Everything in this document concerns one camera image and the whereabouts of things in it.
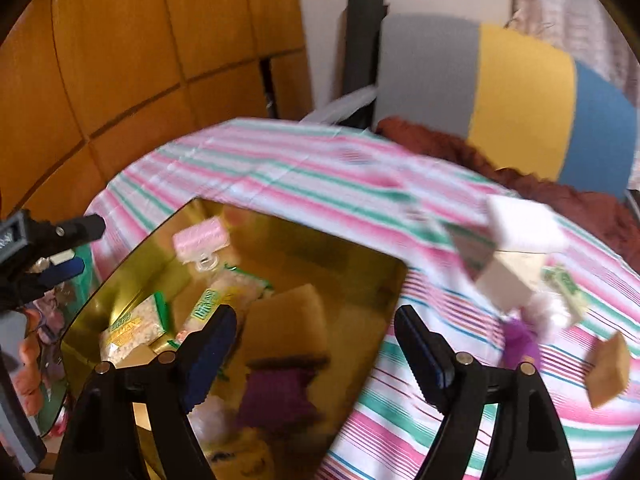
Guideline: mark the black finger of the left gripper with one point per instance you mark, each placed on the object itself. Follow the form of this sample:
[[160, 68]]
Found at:
[[54, 274], [75, 228]]

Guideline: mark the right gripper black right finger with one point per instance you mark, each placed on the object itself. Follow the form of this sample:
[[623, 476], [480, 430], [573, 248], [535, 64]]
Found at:
[[433, 363]]

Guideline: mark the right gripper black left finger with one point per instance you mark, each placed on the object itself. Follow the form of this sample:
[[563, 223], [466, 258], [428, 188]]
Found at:
[[202, 354]]

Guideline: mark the Weidan cracker packet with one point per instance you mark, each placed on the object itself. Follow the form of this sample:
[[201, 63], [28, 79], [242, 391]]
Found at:
[[193, 307], [142, 324]]

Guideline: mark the purple snack packet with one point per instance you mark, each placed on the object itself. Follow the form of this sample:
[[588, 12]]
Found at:
[[276, 400], [520, 345]]

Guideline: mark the tan sponge block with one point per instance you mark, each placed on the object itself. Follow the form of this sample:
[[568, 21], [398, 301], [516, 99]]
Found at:
[[286, 328], [609, 376]]

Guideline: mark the beige cardboard ointment box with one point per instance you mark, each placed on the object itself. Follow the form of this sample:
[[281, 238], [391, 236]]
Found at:
[[510, 279]]

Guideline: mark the green-white small medicine box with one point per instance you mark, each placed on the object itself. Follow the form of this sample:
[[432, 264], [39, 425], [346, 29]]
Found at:
[[577, 303]]

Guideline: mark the white foam block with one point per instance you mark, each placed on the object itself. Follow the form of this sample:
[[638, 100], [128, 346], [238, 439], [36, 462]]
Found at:
[[518, 225]]

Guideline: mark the yellow knitted sock roll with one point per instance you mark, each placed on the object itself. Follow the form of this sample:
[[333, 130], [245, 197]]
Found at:
[[243, 459]]

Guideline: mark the colourful clutter pile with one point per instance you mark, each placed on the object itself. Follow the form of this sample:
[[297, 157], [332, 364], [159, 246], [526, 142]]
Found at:
[[41, 384]]

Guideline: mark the wooden wardrobe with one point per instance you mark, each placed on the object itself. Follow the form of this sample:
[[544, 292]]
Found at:
[[90, 86]]

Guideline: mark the striped pink green tablecloth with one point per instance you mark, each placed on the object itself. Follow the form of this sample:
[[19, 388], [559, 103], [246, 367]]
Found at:
[[428, 212]]

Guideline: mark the dark red cloth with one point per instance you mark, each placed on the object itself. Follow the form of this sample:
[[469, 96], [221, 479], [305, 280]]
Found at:
[[600, 214]]

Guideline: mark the white plastic bag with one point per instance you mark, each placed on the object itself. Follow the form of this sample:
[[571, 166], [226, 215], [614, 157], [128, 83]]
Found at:
[[343, 107]]

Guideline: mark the grey yellow blue chair back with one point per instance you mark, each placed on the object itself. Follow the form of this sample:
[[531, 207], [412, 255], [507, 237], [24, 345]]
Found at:
[[524, 104]]

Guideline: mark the black rolled mat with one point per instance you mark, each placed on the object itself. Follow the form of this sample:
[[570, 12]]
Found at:
[[362, 43]]

